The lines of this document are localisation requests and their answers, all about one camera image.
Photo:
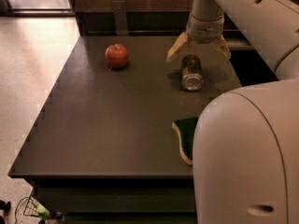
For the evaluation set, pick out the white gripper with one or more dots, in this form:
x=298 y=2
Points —
x=206 y=31

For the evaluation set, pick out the orange soda can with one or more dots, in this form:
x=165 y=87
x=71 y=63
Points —
x=191 y=73

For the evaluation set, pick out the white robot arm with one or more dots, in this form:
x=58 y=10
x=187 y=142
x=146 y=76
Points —
x=246 y=143

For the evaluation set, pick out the green yellow sponge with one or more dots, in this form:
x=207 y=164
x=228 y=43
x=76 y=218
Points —
x=185 y=129

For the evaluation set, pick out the red apple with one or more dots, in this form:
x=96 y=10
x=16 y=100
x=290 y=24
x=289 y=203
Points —
x=117 y=56

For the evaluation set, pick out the small black floor object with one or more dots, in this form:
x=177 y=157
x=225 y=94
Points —
x=5 y=206

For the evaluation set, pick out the left metal shelf bracket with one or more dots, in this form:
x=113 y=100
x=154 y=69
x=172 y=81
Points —
x=120 y=17

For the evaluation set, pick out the wire basket with green item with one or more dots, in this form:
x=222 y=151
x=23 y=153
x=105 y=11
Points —
x=30 y=207

